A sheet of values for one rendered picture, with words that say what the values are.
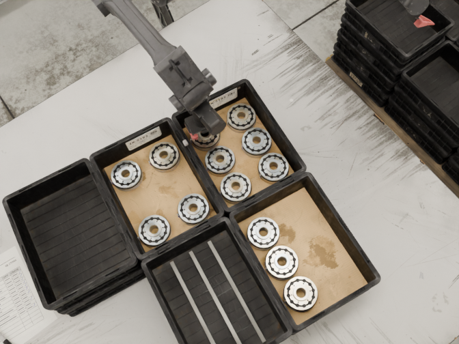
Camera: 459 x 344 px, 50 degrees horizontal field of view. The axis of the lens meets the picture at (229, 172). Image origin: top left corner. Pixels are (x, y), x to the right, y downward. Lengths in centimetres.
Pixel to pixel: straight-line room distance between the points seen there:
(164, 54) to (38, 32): 226
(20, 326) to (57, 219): 38
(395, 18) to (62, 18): 193
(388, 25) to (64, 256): 174
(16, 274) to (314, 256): 102
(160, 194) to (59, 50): 166
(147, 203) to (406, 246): 90
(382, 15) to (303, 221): 125
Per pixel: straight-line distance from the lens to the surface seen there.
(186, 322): 157
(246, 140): 169
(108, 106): 202
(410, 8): 146
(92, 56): 306
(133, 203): 168
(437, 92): 250
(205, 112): 149
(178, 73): 106
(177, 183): 168
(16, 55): 323
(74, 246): 169
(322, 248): 161
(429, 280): 181
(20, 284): 187
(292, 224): 162
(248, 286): 157
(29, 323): 183
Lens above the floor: 238
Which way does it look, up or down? 68 degrees down
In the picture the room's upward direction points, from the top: 5 degrees counter-clockwise
